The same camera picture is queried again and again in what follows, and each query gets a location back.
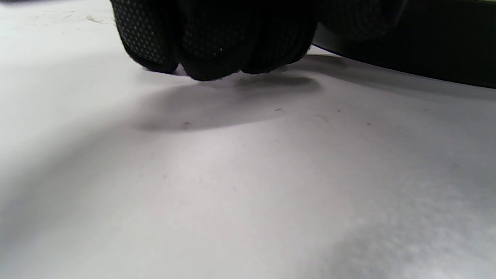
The black frying pan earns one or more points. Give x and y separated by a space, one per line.
445 46

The person's left hand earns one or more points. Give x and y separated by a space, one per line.
217 35

